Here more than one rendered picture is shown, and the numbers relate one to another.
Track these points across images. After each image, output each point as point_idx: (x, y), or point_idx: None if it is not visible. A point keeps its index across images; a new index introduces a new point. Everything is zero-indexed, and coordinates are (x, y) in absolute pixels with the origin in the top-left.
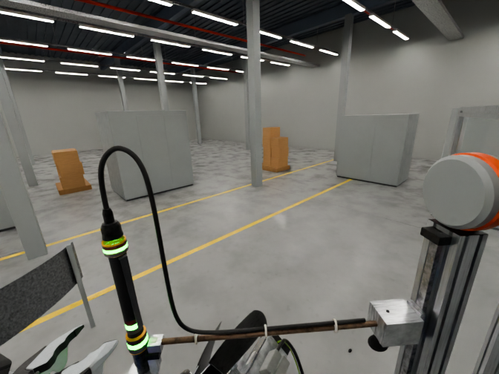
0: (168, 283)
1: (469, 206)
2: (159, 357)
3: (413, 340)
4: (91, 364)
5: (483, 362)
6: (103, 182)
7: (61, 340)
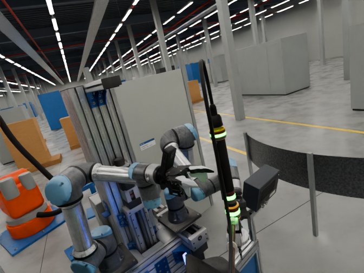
0: (220, 182)
1: None
2: (227, 232)
3: None
4: (182, 181)
5: None
6: (207, 85)
7: (201, 168)
